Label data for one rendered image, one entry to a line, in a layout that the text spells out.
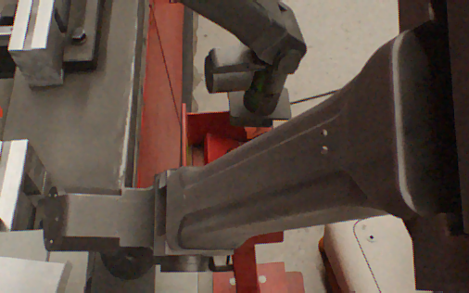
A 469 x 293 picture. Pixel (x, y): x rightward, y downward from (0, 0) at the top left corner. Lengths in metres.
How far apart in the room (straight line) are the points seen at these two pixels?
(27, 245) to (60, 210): 0.29
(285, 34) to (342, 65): 1.40
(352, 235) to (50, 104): 0.82
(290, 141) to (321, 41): 2.03
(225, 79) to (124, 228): 0.41
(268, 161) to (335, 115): 0.06
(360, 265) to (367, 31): 1.06
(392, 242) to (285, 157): 1.30
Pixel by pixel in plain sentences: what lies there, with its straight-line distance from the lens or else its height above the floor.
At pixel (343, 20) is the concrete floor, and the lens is 2.38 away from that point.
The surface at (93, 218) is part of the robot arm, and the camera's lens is 0.53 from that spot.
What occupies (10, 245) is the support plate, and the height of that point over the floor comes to 1.00.
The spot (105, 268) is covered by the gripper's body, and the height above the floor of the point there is 1.11.
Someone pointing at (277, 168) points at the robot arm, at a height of 1.45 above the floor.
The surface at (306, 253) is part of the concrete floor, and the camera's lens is 1.84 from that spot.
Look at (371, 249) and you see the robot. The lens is 1.56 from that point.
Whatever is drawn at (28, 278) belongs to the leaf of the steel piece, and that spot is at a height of 1.00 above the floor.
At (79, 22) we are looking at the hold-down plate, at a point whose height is 0.91.
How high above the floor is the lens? 1.69
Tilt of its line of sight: 57 degrees down
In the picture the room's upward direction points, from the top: 6 degrees counter-clockwise
